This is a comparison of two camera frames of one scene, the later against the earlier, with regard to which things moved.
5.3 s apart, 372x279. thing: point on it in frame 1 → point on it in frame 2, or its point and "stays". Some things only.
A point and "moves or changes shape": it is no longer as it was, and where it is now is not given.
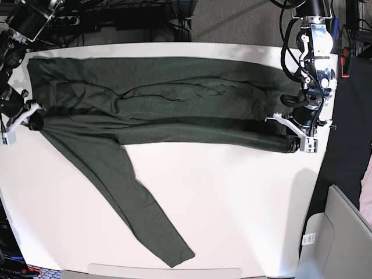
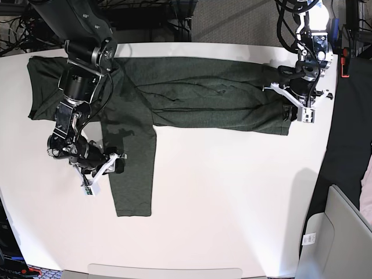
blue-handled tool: x=335 y=28 stays
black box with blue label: x=12 y=263 stays
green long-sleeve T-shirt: x=96 y=107 moves or changes shape
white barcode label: x=308 y=239 stays
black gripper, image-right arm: x=304 y=117 → x=302 y=88
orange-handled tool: x=24 y=271 stays
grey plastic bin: x=343 y=242 stays
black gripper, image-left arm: x=11 y=103 → x=90 y=156
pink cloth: x=365 y=194 stays
